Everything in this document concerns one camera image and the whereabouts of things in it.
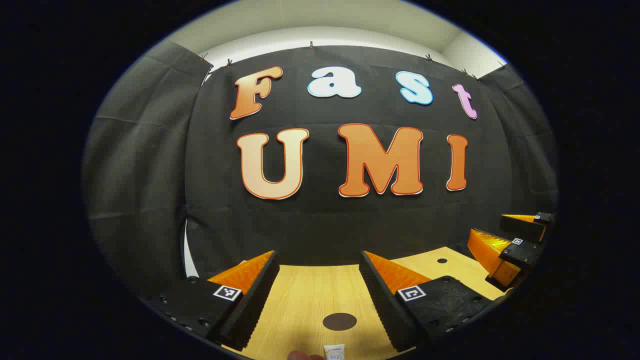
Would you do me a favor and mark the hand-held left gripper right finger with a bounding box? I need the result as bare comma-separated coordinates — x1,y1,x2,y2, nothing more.
359,251,507,354

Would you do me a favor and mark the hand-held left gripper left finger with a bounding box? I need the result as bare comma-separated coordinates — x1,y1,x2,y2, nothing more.
144,250,281,352

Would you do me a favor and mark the black backdrop cloth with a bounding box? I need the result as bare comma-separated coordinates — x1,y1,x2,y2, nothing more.
82,40,560,301

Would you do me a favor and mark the light wooden desktop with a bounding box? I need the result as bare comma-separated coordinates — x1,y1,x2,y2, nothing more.
220,246,506,360

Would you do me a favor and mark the round dark brown coaster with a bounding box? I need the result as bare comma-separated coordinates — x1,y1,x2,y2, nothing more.
322,313,358,332

